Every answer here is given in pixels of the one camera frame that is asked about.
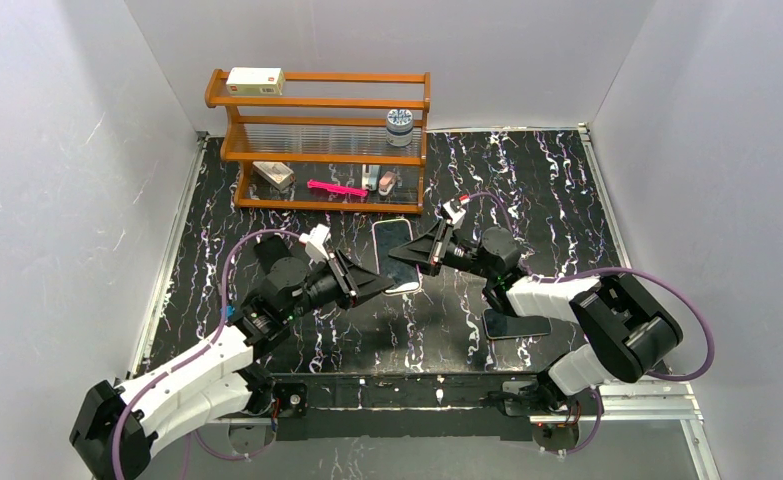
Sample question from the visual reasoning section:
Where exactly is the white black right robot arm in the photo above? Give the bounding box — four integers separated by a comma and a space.
389, 220, 683, 399

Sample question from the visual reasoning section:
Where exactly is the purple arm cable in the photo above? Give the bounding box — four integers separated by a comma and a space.
109, 229, 306, 480
458, 190, 717, 457

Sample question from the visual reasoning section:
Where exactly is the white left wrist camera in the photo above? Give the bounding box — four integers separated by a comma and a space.
299, 224, 332, 263

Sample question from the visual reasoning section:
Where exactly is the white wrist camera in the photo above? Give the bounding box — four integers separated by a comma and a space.
299, 224, 332, 263
441, 195, 470, 229

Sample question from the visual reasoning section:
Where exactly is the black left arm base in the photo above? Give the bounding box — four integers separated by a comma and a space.
228, 363, 308, 460

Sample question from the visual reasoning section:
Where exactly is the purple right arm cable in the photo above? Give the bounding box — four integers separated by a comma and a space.
458, 190, 717, 457

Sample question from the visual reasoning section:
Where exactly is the small grey white box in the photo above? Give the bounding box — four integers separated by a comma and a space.
252, 161, 295, 192

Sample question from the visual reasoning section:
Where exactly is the aluminium front frame rail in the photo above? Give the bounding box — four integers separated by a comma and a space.
150, 374, 719, 479

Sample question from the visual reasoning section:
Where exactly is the pink comb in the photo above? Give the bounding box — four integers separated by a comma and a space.
306, 179, 369, 198

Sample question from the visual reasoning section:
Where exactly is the black phone with light edge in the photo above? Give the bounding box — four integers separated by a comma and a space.
482, 309, 552, 340

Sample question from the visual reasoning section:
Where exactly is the white red box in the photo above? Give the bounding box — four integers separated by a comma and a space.
226, 67, 286, 96

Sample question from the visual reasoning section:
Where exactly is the small white blue box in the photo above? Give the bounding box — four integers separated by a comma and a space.
361, 164, 380, 191

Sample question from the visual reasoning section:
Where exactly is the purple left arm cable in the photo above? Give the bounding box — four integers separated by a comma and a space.
109, 229, 306, 480

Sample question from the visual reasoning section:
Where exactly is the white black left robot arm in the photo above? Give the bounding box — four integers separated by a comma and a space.
69, 251, 394, 479

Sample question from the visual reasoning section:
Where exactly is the round blue white tin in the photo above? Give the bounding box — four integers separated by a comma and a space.
386, 109, 414, 148

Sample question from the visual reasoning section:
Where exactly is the pink white stapler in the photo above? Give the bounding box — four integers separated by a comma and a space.
377, 171, 398, 197

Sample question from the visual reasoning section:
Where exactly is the orange wooden shelf rack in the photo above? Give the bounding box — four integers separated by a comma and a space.
204, 69, 431, 214

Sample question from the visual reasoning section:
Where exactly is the beige phone case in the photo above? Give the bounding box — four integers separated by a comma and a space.
371, 217, 423, 296

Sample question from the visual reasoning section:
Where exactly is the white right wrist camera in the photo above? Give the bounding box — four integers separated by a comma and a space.
441, 195, 470, 229

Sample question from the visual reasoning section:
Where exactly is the black phone case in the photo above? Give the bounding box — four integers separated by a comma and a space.
253, 235, 292, 271

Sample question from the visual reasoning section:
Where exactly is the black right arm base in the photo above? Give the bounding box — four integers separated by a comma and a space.
489, 376, 604, 458

